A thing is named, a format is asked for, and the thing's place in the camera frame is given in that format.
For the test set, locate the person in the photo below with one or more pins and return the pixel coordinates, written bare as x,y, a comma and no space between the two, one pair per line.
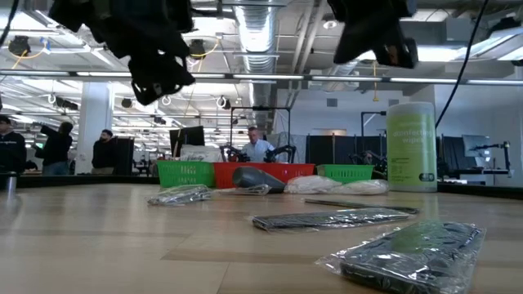
105,153
55,151
374,163
12,151
257,150

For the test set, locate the silver plastic-wrapped packet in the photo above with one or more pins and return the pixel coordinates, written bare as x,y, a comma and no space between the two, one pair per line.
180,195
245,190

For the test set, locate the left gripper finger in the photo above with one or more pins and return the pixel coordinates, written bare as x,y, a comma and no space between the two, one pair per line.
149,81
180,73

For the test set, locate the dark computer monitor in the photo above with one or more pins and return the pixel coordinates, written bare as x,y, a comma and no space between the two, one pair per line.
188,136

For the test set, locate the dark grey travel bottle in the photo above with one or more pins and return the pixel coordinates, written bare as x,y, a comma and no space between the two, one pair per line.
255,179

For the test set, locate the black background robot arm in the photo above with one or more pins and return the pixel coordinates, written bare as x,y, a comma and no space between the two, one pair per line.
233,154
282,152

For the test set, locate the black stand frame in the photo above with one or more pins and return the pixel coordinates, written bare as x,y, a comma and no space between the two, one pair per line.
374,112
261,108

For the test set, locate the white building column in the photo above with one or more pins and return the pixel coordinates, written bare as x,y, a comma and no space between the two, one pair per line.
94,130

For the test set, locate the monitor on black arm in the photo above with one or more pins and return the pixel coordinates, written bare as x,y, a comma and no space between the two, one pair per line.
476,145

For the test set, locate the silver metal post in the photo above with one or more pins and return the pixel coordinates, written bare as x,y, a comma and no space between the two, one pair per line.
11,183

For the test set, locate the green plastic basket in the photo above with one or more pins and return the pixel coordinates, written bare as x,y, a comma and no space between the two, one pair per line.
345,172
186,173

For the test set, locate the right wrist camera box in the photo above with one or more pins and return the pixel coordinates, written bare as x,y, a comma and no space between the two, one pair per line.
402,53

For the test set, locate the black cabinet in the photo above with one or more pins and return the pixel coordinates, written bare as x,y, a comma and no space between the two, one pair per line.
126,155

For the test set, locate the disinfecting wipes canister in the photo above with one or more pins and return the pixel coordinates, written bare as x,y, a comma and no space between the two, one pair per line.
412,151

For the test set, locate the black partition panels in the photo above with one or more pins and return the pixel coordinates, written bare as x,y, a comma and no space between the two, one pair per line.
343,149

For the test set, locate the black ceiling device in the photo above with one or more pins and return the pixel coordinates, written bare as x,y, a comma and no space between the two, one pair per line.
19,45

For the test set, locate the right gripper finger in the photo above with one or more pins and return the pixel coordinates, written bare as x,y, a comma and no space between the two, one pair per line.
353,45

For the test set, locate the silver ventilation duct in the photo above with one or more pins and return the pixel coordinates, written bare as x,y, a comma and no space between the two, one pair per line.
257,32

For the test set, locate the overhead light bar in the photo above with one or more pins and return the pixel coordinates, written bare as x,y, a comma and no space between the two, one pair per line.
265,76

